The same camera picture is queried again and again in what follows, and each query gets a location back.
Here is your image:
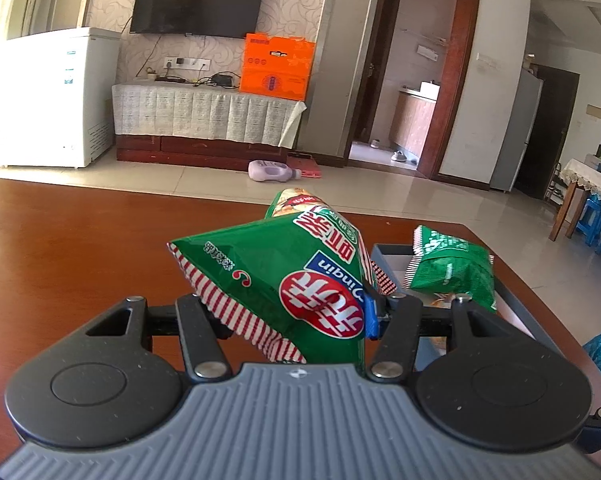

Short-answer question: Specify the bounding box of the dark red TV cabinet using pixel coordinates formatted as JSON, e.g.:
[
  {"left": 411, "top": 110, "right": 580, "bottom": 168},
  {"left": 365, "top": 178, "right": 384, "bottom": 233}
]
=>
[{"left": 116, "top": 134, "right": 290, "bottom": 171}]

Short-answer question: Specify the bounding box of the black router box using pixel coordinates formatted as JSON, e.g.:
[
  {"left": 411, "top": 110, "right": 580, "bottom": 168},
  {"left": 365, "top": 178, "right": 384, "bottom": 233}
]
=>
[{"left": 209, "top": 73, "right": 234, "bottom": 88}]

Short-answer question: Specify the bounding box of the kitchen counter cabinet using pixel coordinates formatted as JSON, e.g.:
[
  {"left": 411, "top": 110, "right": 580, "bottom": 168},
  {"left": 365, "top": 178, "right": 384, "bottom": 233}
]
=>
[{"left": 389, "top": 90, "right": 436, "bottom": 164}]

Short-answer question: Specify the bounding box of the purple detergent bottle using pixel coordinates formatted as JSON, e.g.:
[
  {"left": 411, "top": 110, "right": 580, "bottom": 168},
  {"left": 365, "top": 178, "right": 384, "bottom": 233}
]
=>
[{"left": 247, "top": 160, "right": 302, "bottom": 182}]

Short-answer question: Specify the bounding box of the lace dining table cloth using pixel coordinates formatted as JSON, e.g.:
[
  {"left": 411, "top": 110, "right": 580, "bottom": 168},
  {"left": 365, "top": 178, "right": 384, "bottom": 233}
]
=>
[{"left": 560, "top": 159, "right": 601, "bottom": 199}]

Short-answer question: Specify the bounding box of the white chest freezer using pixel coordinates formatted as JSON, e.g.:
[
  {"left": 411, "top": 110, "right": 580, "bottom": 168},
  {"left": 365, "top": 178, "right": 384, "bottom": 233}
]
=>
[{"left": 0, "top": 27, "right": 120, "bottom": 168}]

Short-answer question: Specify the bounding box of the grey refrigerator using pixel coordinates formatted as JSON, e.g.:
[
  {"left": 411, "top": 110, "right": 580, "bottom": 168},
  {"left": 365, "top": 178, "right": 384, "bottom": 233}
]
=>
[{"left": 489, "top": 70, "right": 543, "bottom": 193}]

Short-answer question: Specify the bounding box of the blue plastic stool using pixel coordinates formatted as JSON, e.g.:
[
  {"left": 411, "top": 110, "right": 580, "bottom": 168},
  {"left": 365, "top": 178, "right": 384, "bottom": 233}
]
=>
[{"left": 575, "top": 194, "right": 601, "bottom": 247}]

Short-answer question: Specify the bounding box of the green snack bag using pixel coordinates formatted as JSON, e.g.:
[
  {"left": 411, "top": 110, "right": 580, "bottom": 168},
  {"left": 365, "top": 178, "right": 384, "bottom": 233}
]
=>
[{"left": 404, "top": 226, "right": 496, "bottom": 311}]

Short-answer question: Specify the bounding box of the wall-mounted black television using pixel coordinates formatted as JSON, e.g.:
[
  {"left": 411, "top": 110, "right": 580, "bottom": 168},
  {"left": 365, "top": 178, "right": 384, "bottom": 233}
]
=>
[{"left": 130, "top": 0, "right": 261, "bottom": 39}]

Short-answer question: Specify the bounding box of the green prawn cracker bag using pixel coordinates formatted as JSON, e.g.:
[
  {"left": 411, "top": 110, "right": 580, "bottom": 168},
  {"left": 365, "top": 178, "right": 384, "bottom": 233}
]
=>
[{"left": 168, "top": 188, "right": 396, "bottom": 366}]

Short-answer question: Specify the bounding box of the white wall power strip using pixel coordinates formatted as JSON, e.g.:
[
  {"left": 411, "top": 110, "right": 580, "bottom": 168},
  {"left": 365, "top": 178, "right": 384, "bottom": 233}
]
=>
[{"left": 164, "top": 58, "right": 210, "bottom": 72}]

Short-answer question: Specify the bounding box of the white lace cabinet cloth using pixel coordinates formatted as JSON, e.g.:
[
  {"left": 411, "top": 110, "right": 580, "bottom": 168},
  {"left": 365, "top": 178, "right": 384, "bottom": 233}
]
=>
[{"left": 112, "top": 82, "right": 306, "bottom": 148}]

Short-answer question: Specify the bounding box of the orange gift box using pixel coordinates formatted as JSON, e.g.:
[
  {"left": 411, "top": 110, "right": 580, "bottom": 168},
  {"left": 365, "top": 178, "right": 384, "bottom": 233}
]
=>
[{"left": 238, "top": 34, "right": 316, "bottom": 101}]

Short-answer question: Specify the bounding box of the red floor scale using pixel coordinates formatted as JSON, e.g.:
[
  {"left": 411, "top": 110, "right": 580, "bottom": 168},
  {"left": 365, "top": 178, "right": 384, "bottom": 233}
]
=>
[{"left": 286, "top": 152, "right": 322, "bottom": 179}]

